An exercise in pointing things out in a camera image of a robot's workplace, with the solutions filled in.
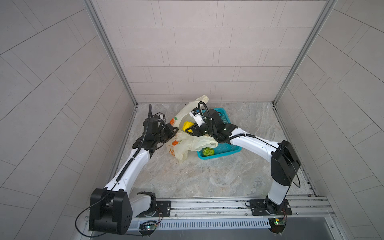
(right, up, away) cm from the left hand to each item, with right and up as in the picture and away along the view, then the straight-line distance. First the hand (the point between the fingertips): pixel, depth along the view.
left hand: (181, 126), depth 79 cm
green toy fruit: (+14, -15, +5) cm, 21 cm away
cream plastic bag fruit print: (+1, -7, -7) cm, 10 cm away
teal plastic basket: (+24, -15, +14) cm, 32 cm away
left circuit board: (-13, -43, -15) cm, 48 cm away
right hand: (+4, -1, +1) cm, 4 cm away
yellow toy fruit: (+3, +1, -2) cm, 4 cm away
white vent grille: (-8, -44, -12) cm, 46 cm away
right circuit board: (+45, -44, -12) cm, 64 cm away
